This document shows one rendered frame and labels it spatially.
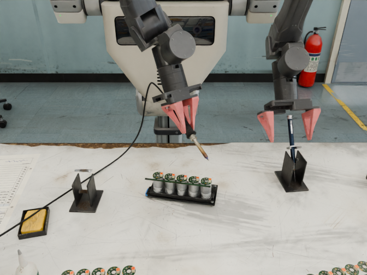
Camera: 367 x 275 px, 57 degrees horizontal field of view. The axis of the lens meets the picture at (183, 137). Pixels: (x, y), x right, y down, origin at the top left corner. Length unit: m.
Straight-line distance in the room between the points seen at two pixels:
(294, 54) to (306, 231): 0.39
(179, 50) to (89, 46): 2.79
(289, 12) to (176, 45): 0.27
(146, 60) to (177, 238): 0.58
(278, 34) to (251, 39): 2.51
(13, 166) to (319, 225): 0.78
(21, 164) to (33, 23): 2.64
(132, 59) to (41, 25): 2.50
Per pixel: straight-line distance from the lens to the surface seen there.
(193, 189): 0.77
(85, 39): 3.44
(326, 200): 0.88
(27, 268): 0.66
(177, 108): 0.74
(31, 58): 3.68
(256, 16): 1.13
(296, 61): 0.82
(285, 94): 0.87
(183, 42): 0.70
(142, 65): 1.09
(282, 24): 0.85
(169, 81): 0.75
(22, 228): 0.80
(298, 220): 0.80
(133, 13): 0.74
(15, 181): 0.96
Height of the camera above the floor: 1.29
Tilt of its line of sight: 31 degrees down
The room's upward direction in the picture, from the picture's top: straight up
